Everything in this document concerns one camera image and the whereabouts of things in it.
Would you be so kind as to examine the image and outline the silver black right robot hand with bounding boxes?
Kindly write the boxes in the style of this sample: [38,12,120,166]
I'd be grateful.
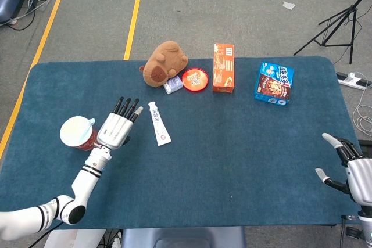
[314,132,372,207]

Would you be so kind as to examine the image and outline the white toothpaste tube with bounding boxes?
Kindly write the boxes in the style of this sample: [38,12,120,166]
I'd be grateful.
[147,101,172,146]

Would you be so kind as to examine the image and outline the red paper noodle cup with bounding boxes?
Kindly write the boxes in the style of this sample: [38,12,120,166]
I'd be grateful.
[59,116,101,152]

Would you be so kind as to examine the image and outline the short yellow floor tape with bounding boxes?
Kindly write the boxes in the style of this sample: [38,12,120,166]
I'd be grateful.
[123,0,141,61]

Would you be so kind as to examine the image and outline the black tripod stand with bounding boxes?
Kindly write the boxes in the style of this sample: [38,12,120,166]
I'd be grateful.
[293,0,372,65]

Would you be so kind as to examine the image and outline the blue table cloth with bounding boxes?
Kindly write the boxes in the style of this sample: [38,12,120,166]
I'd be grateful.
[0,56,364,231]

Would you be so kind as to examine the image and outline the white looped cable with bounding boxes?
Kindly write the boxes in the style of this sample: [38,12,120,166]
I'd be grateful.
[352,72,372,137]

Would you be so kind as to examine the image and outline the white power strip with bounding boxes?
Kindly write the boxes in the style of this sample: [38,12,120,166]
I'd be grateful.
[336,71,371,91]

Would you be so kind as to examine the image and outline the orange cracker box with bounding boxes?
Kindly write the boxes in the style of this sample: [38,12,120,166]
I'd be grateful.
[212,43,235,94]

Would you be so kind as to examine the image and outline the blue cookie box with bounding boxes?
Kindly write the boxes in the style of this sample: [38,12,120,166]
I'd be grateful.
[253,61,295,107]

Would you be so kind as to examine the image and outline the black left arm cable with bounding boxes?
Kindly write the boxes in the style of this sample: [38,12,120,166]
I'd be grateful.
[28,221,63,248]

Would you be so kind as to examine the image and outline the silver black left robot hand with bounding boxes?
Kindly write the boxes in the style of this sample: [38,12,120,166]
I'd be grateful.
[96,96,144,150]

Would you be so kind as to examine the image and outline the purple tissue pack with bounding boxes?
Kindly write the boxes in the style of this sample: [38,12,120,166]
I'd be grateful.
[163,74,184,95]

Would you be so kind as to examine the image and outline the red round lid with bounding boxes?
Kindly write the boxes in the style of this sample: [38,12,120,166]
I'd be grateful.
[181,67,209,94]

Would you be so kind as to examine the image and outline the blue grey seat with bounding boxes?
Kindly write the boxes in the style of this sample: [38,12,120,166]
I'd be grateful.
[120,226,247,248]

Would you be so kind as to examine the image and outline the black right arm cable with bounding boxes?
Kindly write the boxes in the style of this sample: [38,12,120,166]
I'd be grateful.
[339,214,361,248]

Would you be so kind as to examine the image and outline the light blue toothbrush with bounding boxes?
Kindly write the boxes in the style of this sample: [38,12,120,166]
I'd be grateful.
[77,118,96,144]

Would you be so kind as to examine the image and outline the brown capybara plush toy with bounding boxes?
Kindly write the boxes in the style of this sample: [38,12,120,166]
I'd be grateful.
[138,41,189,88]

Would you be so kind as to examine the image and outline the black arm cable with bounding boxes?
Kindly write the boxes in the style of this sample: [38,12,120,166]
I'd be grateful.
[339,214,361,248]
[28,221,63,248]

